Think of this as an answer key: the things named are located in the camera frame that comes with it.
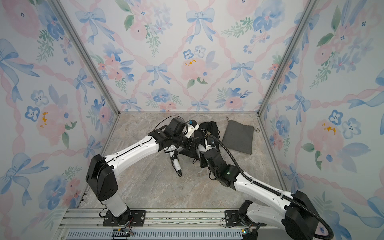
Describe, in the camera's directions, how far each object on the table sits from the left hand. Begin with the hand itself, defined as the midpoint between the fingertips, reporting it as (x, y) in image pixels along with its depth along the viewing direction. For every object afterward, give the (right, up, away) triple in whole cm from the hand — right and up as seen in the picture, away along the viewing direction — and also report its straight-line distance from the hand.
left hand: (199, 143), depth 79 cm
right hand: (0, -1, +2) cm, 3 cm away
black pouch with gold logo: (+2, +4, +16) cm, 16 cm away
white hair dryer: (-13, -13, +11) cm, 22 cm away
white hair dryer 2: (0, -3, +1) cm, 3 cm away
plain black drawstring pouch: (+8, +8, +23) cm, 26 cm away
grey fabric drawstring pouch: (+30, +2, +29) cm, 41 cm away
